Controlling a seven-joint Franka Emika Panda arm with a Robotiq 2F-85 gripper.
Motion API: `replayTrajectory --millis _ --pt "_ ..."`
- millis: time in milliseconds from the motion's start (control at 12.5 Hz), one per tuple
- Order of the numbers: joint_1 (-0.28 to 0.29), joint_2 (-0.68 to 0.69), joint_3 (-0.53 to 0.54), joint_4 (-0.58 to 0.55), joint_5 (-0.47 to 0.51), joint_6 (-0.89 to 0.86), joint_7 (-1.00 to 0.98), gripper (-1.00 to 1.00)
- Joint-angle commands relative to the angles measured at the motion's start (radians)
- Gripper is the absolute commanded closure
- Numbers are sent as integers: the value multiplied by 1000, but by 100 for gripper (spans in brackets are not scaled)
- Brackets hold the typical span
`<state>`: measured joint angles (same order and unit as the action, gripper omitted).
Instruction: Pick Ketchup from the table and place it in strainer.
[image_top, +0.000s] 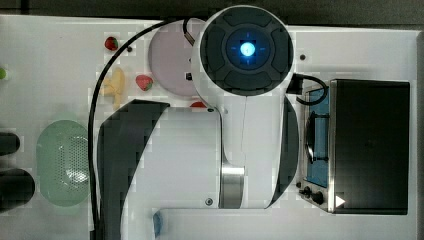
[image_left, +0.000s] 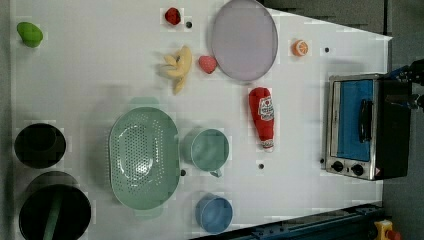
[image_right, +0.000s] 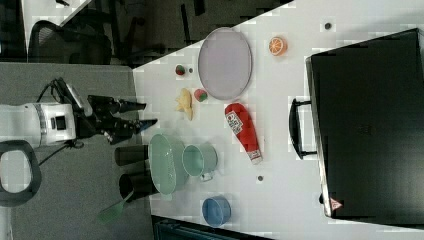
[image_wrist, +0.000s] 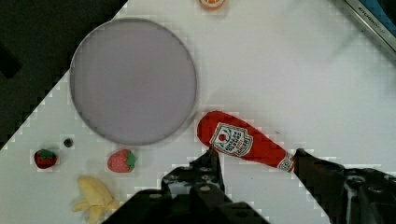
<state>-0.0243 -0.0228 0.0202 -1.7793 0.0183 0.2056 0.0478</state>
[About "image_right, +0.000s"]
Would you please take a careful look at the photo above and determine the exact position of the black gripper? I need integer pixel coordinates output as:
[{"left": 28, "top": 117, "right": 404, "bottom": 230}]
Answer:
[{"left": 76, "top": 95, "right": 158, "bottom": 145}]

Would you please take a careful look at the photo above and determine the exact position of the red plush ketchup bottle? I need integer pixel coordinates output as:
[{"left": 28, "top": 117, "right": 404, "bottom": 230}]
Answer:
[{"left": 225, "top": 103, "right": 262, "bottom": 165}]

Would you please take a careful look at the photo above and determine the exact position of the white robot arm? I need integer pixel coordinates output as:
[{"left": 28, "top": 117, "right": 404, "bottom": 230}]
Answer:
[{"left": 1, "top": 95, "right": 157, "bottom": 207}]

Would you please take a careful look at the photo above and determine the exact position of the green oval strainer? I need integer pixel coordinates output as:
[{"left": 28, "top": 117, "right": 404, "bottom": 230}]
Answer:
[{"left": 148, "top": 134, "right": 188, "bottom": 196}]

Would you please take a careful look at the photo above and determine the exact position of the yellow banana plush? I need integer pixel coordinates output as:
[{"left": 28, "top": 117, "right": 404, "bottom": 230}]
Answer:
[{"left": 175, "top": 88, "right": 193, "bottom": 120}]

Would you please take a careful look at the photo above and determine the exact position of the black cylinder with spatula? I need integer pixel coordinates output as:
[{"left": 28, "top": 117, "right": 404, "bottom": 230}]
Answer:
[{"left": 118, "top": 172, "right": 158, "bottom": 202}]

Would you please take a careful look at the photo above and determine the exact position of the pink strawberry plush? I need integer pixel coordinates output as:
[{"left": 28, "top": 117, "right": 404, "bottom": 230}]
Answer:
[{"left": 194, "top": 89, "right": 208, "bottom": 102}]

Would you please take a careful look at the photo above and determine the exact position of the green mug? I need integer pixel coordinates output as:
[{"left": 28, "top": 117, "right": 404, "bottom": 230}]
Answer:
[{"left": 182, "top": 143, "right": 218, "bottom": 182}]

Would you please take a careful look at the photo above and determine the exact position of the black office chair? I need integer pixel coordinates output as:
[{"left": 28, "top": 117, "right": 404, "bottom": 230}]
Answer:
[{"left": 28, "top": 0, "right": 166, "bottom": 67}]

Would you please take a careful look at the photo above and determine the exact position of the green spatula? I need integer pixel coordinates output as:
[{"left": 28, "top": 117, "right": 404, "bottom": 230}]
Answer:
[{"left": 97, "top": 191, "right": 133, "bottom": 224}]

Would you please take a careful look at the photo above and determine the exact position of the grey oval plate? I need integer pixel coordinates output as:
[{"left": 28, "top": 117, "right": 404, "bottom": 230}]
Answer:
[{"left": 198, "top": 27, "right": 252, "bottom": 100}]

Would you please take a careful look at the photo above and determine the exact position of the blue cup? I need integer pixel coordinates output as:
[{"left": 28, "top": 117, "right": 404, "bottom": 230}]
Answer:
[{"left": 202, "top": 195, "right": 231, "bottom": 228}]

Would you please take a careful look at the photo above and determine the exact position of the orange slice toy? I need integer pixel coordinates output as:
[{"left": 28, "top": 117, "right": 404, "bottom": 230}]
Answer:
[{"left": 268, "top": 37, "right": 288, "bottom": 56}]

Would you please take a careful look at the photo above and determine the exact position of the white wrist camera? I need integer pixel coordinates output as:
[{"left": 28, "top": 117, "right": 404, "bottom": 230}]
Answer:
[{"left": 51, "top": 78, "right": 93, "bottom": 116}]

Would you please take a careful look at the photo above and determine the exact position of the black cable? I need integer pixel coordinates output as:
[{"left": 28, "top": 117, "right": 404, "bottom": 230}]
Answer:
[{"left": 35, "top": 83, "right": 85, "bottom": 167}]

